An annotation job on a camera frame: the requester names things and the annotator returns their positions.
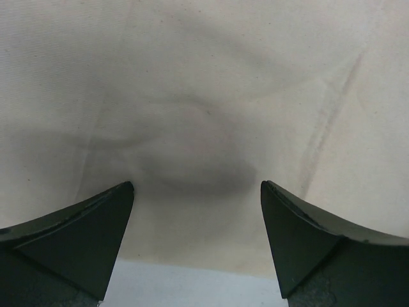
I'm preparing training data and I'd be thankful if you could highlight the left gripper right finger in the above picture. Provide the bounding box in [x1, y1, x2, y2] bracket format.
[261, 181, 408, 306]

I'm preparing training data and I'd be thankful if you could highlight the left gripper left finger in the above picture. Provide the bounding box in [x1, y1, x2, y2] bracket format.
[1, 182, 134, 306]

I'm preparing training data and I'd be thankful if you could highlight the beige cloth surgical kit wrap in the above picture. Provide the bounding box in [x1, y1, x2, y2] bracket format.
[1, 1, 408, 276]

